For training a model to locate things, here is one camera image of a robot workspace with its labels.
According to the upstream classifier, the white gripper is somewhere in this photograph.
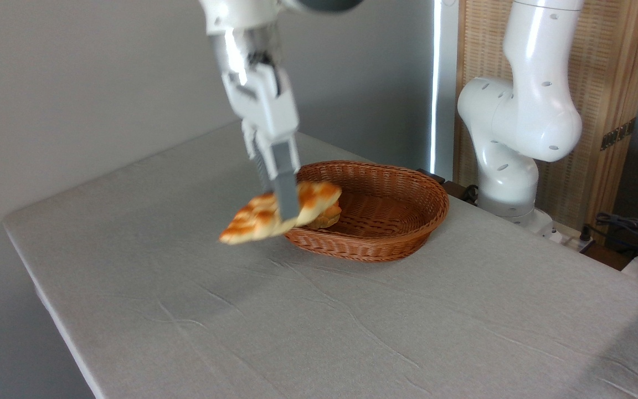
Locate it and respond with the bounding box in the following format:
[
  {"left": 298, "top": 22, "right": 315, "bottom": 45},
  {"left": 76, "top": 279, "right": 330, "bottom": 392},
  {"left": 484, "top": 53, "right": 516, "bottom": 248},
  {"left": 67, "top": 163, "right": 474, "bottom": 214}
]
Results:
[{"left": 221, "top": 60, "right": 303, "bottom": 221}]

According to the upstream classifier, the long braided bread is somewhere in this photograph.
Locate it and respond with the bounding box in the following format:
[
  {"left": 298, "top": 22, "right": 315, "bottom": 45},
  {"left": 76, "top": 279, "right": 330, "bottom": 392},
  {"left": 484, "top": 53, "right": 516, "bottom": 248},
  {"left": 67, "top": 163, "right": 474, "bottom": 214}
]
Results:
[{"left": 218, "top": 180, "right": 343, "bottom": 245}]

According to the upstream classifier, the small round bread roll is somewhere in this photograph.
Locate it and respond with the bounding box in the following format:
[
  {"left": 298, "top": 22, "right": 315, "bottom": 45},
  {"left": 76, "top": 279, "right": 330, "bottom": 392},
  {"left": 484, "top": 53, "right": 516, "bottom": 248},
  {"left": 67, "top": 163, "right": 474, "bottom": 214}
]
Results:
[{"left": 303, "top": 202, "right": 343, "bottom": 231}]

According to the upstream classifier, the brown wicker basket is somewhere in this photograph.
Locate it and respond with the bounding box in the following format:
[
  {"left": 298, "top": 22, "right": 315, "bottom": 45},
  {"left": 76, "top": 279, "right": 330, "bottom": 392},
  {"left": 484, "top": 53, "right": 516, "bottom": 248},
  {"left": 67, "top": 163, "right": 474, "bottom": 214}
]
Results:
[{"left": 282, "top": 160, "right": 451, "bottom": 263}]

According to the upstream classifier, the black block behind basket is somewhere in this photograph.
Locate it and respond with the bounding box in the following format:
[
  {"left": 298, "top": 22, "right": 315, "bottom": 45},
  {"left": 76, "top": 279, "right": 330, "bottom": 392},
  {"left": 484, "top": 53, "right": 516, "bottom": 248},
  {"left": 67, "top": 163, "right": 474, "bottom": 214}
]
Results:
[{"left": 415, "top": 168, "right": 447, "bottom": 187}]

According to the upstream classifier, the grey tablecloth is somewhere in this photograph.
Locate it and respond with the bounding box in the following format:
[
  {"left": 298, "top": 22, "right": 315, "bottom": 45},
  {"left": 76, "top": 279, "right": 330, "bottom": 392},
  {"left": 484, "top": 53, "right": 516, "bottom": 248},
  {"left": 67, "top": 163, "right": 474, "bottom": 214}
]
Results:
[{"left": 2, "top": 121, "right": 638, "bottom": 399}]

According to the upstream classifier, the dark metal hinge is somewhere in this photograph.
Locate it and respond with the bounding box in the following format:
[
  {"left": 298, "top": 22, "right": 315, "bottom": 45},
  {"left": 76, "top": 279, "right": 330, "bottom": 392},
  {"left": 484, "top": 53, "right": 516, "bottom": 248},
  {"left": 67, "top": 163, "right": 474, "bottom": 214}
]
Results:
[{"left": 600, "top": 117, "right": 637, "bottom": 152}]

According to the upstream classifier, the wooden woven screen panel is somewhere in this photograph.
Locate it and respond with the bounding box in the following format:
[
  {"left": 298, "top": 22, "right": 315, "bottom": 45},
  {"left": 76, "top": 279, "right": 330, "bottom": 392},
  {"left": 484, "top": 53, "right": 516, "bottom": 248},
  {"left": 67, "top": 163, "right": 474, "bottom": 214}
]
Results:
[{"left": 454, "top": 0, "right": 638, "bottom": 245}]

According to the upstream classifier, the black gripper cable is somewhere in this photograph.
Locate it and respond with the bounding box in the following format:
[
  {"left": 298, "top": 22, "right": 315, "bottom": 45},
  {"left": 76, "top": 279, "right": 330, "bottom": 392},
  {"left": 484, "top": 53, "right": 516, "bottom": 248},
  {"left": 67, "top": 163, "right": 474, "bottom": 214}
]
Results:
[{"left": 246, "top": 50, "right": 276, "bottom": 67}]

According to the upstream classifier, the white vertical window frame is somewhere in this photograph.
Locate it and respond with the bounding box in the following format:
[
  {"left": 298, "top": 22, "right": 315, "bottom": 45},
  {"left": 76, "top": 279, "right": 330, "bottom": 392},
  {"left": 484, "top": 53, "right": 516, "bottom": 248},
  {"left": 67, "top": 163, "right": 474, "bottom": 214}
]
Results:
[{"left": 429, "top": 0, "right": 460, "bottom": 181}]

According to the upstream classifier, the black cable bundle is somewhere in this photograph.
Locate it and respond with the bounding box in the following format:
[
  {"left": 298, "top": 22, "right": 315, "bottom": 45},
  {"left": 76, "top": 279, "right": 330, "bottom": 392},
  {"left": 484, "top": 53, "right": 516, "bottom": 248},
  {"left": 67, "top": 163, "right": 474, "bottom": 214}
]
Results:
[{"left": 580, "top": 212, "right": 638, "bottom": 262}]

